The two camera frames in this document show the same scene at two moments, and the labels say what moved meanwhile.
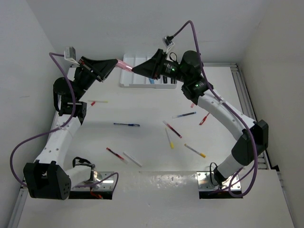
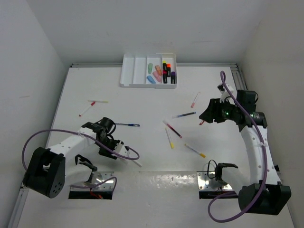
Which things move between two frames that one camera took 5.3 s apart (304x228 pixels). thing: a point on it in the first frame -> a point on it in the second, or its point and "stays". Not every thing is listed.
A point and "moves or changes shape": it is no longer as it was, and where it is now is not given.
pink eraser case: (122, 64) moves or changes shape
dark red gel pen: (169, 127) stays
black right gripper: (154, 66) -> (212, 111)
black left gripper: (100, 69) -> (102, 152)
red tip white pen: (91, 104) stays
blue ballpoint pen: (130, 124) stays
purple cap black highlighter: (173, 81) stays
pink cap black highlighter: (165, 78) stays
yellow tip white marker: (202, 155) stays
